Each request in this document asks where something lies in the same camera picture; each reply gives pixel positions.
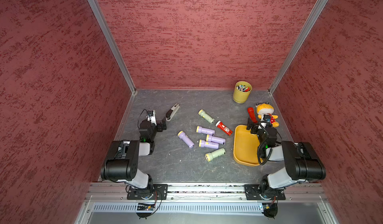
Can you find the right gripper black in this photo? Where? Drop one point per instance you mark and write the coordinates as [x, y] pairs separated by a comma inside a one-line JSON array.
[[255, 126]]

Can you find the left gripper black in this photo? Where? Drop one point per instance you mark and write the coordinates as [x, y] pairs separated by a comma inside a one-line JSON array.
[[159, 126]]

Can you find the yellow plastic storage tray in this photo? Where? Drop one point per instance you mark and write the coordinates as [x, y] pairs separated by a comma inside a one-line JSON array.
[[245, 147]]

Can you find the purple flashlight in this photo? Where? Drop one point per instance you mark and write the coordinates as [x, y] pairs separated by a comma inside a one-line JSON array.
[[208, 144], [206, 131], [182, 135], [214, 139]]

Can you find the purple flashlight top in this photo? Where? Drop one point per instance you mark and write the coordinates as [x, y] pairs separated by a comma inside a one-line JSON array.
[[206, 131]]

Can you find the green flashlight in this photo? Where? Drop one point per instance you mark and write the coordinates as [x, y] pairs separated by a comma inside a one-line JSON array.
[[215, 154], [205, 116]]

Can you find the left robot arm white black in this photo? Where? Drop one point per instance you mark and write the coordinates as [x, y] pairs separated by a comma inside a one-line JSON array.
[[121, 164]]

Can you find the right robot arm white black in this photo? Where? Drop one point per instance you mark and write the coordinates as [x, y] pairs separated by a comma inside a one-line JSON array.
[[301, 163]]

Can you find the grey white stapler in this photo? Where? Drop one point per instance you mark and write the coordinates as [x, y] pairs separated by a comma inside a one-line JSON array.
[[171, 112]]

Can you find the orange plush toy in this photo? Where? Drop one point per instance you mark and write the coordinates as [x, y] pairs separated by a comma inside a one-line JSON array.
[[265, 114]]

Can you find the yellow-green pen cup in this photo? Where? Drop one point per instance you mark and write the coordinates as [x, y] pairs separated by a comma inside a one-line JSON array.
[[242, 91]]

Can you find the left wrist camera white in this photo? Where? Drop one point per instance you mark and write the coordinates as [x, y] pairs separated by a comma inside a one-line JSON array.
[[151, 116]]

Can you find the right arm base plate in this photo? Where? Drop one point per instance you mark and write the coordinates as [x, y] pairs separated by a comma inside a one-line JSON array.
[[255, 192]]

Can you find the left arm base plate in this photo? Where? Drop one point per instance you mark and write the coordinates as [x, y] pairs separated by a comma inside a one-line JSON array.
[[152, 192]]

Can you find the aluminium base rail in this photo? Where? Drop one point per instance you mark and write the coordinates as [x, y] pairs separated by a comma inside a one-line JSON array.
[[201, 198]]

